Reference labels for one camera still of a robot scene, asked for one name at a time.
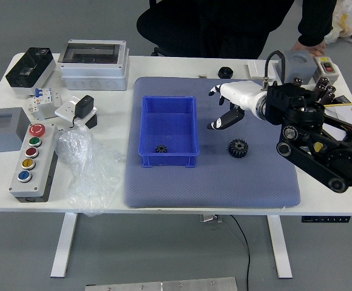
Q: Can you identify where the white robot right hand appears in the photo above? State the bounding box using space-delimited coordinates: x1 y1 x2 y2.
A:
206 81 268 132

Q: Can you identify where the person's left hand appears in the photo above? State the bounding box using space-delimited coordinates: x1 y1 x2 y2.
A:
290 41 327 58

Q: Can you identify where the big black gear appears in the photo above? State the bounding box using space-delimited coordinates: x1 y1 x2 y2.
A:
227 138 249 159

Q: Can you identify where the grey box with round hole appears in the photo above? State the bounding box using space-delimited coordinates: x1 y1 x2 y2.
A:
276 50 316 87

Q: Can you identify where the black hex nut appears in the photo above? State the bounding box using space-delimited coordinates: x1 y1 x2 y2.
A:
218 66 234 79

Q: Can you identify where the blue plastic box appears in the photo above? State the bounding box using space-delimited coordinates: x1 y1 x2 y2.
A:
139 95 201 169

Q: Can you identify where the grey five-button control box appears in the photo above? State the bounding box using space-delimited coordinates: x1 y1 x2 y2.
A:
8 122 59 203

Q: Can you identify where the person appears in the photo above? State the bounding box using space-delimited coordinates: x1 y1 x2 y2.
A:
194 0 337 60

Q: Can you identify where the blue-grey mat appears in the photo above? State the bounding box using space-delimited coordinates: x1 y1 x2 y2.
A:
124 76 302 209

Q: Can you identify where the black office chair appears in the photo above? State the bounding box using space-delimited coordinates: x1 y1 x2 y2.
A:
136 0 201 58

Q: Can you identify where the black table control panel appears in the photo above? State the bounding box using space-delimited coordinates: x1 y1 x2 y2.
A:
301 216 351 223

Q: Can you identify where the white table leg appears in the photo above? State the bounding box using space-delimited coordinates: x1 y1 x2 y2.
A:
50 213 78 278
267 215 294 279

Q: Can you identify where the black power adapter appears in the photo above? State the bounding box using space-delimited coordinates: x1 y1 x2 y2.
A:
71 95 95 128

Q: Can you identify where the clear plastic bag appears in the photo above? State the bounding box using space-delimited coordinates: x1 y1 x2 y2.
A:
55 125 127 217

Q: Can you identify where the white and blue circuit breaker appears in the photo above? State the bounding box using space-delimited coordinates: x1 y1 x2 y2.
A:
27 87 55 121

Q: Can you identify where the silver metal plate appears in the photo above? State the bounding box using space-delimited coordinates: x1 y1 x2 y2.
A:
84 276 239 291

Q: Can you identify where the grey cube with square hole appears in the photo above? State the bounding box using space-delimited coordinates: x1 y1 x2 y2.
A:
0 107 28 153

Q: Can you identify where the grey red-black switch box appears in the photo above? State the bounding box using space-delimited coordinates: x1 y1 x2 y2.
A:
312 56 343 83

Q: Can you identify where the white wall switch plate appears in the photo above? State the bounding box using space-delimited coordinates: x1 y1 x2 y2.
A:
247 60 277 80

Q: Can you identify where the silver under-table bracket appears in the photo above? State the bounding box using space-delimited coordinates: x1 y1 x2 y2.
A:
199 215 224 224

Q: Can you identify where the grey enclosure with clear lid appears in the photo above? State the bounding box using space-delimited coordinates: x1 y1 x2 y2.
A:
57 39 130 91

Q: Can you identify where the black floor cable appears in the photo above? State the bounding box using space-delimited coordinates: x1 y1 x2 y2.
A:
230 215 252 291

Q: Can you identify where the white wall socket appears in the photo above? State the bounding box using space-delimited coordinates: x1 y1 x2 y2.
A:
54 96 99 127

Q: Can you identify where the black-lidded white enclosure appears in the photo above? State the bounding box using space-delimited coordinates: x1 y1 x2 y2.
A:
5 47 57 99

